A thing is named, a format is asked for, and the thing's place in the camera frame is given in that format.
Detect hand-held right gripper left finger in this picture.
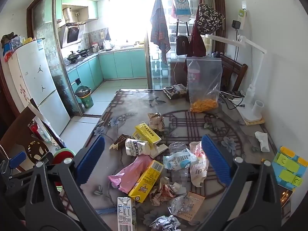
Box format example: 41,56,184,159
24,135,106,231

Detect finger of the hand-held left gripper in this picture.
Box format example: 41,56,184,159
0,151,27,175
5,152,55,198

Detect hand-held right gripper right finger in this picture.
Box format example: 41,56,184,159
196,135,283,231

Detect white snack bag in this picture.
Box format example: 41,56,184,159
189,141,210,187

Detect red bin with green rim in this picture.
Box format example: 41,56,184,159
53,149,75,166

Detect brown wrapper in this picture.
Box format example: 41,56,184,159
110,133,131,151

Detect small yellow carton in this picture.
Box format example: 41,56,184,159
128,160,164,203

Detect yellow box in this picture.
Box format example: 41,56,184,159
132,122,169,159

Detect brown paper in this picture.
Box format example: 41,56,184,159
147,112,165,132

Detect black shoulder bag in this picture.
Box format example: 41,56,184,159
176,35,189,56

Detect green trash bin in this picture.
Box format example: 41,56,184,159
74,86,94,109

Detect carved wooden chair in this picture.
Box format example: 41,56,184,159
0,106,68,174

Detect blue white wrapper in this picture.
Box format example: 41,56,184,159
163,149,199,171

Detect clear plastic bottle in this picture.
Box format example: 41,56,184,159
168,141,193,194

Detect pink plastic bag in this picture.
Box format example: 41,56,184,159
108,155,153,194

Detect white crumpled tissue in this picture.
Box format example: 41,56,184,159
255,131,270,152

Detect crumpled reddish paper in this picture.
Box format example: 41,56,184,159
149,177,187,206

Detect white milk carton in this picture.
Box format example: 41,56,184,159
117,197,137,231

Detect zip bag with orange snacks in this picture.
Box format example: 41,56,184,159
186,56,222,113

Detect blue toy board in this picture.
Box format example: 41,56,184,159
272,146,308,188

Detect white desk lamp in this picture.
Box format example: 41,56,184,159
205,34,267,123

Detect phone with lit screen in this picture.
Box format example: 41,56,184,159
279,185,293,207

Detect dark snack pack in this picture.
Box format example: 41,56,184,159
162,84,188,100

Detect crumpled silver foil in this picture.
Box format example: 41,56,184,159
149,215,181,231

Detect white fridge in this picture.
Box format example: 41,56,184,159
7,38,71,136

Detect pink label drink bottle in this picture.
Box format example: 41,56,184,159
187,60,202,89

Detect dark wooden chair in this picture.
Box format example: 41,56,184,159
212,52,248,92

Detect teal base cabinets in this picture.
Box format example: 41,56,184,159
67,48,147,89

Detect dark red cloth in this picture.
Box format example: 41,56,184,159
186,20,207,58

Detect glass sliding door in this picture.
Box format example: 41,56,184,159
32,0,85,116

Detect range hood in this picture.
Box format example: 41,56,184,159
59,22,87,49

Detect black white patterned bag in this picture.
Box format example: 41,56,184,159
196,3,225,35

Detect hanging checked towel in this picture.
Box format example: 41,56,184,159
150,0,171,64

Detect white blue hanging bag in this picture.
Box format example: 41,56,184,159
172,0,192,21

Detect black cable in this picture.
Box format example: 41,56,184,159
219,92,246,109

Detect wall power strip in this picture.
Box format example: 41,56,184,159
238,8,247,26

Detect teal wall cabinets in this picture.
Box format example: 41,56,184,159
44,0,99,23

